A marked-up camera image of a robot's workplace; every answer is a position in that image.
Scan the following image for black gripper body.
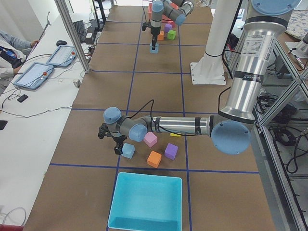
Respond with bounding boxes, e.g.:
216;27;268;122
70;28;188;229
112;135;127;145
151;26;160;36

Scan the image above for light blue block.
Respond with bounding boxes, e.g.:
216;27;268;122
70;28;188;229
150;43;159;54
122;143;135;159

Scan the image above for person forearm white sleeve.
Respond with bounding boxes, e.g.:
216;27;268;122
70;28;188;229
0;30;32;51

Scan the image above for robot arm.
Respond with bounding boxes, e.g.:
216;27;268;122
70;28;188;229
98;0;299;154
150;0;195;52

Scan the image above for person hand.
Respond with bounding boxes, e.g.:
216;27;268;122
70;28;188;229
30;40;39;48

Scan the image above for orange foam block right side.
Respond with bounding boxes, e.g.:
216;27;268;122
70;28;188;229
157;31;165;41

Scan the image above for orange foam block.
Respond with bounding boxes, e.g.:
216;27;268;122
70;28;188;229
157;31;165;41
147;151;162;168

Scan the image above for purple foam block right side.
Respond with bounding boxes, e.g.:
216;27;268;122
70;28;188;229
164;24;172;33

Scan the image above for purple foam block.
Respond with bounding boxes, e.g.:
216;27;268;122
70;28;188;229
164;143;178;160
164;24;172;33

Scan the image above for pink plastic bin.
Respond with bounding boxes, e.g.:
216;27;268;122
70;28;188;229
146;2;180;22

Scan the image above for green foam block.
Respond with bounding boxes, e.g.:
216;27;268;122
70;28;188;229
167;30;176;40

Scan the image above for pink foam block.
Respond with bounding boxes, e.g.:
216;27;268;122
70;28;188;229
143;132;158;148

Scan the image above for orange foam block left side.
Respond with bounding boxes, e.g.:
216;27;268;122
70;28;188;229
147;151;162;168

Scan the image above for yellow foam block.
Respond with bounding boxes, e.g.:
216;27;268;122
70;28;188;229
170;133;181;137

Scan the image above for purple foam block left side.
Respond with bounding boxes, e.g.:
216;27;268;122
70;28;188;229
164;143;178;160

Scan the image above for cyan plastic bin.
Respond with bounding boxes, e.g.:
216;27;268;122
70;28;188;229
107;172;182;231

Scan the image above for black keyboard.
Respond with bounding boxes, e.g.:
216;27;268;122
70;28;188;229
73;20;86;43

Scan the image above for teach pendant far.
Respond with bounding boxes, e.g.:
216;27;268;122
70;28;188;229
46;45;77;67

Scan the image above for teach pendant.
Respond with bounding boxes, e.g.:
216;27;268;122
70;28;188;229
46;45;77;67
13;62;54;90

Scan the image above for black computer mouse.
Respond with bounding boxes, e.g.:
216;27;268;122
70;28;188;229
56;40;67;47

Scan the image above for black phone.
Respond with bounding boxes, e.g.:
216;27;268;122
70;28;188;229
17;94;28;103

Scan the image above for teach pendant near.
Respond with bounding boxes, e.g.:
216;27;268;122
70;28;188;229
13;62;54;90

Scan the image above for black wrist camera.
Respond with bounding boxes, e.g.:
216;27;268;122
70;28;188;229
98;123;112;140
141;22;151;31

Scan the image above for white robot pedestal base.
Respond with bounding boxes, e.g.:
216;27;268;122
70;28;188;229
190;0;242;85

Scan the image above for aluminium frame post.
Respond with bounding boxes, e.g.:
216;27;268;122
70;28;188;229
55;0;90;74

